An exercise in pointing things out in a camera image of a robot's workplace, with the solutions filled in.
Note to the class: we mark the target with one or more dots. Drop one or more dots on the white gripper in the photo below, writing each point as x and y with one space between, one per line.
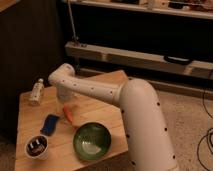
64 94

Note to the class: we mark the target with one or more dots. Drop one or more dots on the orange pepper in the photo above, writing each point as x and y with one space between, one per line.
68 114

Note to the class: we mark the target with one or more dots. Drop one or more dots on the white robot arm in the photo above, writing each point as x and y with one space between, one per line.
149 142

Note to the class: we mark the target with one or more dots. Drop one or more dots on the green ceramic bowl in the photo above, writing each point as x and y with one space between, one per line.
91 141

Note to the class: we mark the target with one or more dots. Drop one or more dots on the clear plastic bottle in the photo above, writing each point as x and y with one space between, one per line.
37 93

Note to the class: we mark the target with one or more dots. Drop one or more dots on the blue sponge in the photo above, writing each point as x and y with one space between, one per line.
49 125

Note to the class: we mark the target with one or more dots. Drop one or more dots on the wooden table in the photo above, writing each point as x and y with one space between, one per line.
61 156

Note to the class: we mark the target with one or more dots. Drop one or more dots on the metal stand pole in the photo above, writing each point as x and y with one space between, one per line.
74 37

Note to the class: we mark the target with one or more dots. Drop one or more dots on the upper wooden shelf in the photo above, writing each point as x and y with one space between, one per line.
147 7

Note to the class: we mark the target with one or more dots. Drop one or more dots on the black handle on shelf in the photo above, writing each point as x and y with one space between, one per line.
177 61

